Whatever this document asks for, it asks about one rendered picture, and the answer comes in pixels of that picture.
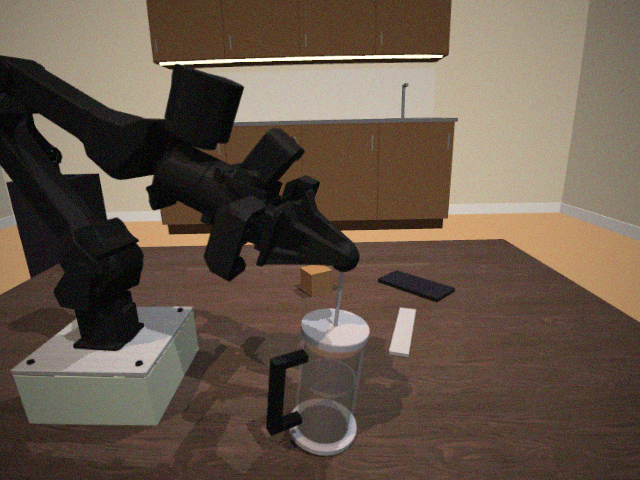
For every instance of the white flat bar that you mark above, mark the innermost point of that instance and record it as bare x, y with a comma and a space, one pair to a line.
401, 341

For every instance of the orange cube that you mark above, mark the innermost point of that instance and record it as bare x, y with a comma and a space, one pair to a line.
316, 280

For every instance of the glass french press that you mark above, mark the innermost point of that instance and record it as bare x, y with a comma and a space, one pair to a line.
330, 364

